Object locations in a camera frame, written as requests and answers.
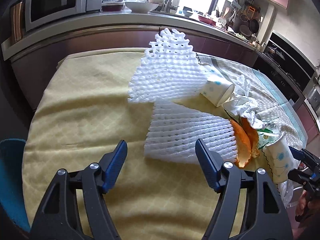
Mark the white ceramic bowl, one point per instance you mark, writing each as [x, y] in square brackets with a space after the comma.
[140, 7]

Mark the green snoopy snack wrapper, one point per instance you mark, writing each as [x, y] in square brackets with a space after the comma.
[268, 135]

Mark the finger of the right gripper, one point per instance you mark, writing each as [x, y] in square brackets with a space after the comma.
[301, 155]

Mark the kitchen counter with cabinets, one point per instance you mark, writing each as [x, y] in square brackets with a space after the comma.
[34, 58]

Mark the white foam net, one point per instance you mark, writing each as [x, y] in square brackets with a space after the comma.
[174, 129]
[168, 70]

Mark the blue trash bin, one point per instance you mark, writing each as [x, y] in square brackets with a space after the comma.
[12, 199]

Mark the copper thermos tumbler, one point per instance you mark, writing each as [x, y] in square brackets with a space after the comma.
[17, 21]

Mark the yellow patterned tablecloth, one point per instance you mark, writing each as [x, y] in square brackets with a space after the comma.
[83, 114]

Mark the black frying pan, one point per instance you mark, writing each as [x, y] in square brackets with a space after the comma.
[254, 26]

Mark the white microwave oven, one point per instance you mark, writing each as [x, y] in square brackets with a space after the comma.
[40, 12]

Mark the built-in black oven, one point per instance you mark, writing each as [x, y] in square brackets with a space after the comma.
[286, 66]

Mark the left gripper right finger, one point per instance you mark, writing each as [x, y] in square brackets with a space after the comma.
[265, 216]

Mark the dark red bowl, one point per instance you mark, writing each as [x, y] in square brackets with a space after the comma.
[206, 20]

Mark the person's right hand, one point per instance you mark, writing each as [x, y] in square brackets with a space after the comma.
[303, 203]

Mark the white tissue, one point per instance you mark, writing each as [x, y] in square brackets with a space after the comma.
[244, 107]
[242, 86]

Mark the orange peel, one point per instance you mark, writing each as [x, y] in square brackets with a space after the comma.
[247, 140]

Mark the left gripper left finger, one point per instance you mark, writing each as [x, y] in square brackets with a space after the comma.
[58, 216]

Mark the dotted paper cup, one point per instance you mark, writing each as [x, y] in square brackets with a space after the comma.
[217, 88]
[280, 159]

